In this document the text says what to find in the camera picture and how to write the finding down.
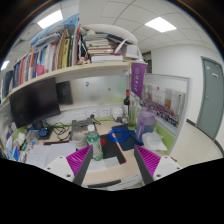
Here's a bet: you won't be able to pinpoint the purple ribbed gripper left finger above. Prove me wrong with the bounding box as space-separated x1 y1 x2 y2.
43 144 94 187

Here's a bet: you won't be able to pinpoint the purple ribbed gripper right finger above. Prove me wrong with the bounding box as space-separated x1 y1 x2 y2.
133 144 183 186

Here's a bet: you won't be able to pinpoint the clear plastic water bottle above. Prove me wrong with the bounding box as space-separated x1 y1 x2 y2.
87 124 103 161

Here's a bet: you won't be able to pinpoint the purple lidded water pitcher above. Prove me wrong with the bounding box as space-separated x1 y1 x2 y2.
135 107 156 143

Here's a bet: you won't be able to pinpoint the crumpled white tissue paper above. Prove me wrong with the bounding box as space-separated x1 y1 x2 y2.
142 132 167 151

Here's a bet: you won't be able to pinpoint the black red-edged mouse pad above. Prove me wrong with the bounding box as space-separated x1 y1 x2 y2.
100 135 126 164

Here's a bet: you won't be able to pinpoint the grey metal laptop stand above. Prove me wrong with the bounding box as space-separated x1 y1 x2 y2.
70 118 93 137

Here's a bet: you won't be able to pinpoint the white papers on desk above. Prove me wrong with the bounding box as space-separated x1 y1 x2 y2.
26 142 76 168

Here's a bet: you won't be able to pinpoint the tall clear glass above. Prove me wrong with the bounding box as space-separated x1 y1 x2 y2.
128 101 137 130

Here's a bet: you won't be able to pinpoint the dark wine bottle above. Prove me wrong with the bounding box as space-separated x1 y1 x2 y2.
123 89 130 115

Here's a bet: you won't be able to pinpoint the group photo poster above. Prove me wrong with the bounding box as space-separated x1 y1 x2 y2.
142 84 185 128

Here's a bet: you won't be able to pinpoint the black computer monitor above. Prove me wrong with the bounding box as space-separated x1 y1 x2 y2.
10 78 60 128

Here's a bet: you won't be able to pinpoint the grey door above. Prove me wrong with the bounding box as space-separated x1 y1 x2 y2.
196 57 224 140

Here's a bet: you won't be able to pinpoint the purple hanging pennant flag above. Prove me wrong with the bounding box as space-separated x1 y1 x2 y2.
131 63 146 97

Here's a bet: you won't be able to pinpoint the row of upright books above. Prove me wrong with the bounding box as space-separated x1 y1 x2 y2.
0 23 82 97

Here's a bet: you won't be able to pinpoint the stack of books on shelf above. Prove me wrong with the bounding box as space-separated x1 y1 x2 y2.
83 30 123 63

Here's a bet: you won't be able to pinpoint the ceiling light panel right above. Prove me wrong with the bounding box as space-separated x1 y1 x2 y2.
146 17 176 33

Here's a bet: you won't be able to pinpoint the ceiling light panel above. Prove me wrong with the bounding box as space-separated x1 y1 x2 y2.
146 17 176 33
37 10 63 29

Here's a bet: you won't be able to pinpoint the ceiling light panel left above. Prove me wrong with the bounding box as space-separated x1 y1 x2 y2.
37 10 63 29

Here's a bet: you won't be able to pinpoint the coiled blue cable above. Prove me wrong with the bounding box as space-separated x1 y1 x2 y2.
107 128 132 144

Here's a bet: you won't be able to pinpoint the white wall shelf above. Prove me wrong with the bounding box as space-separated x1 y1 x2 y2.
0 61 140 111

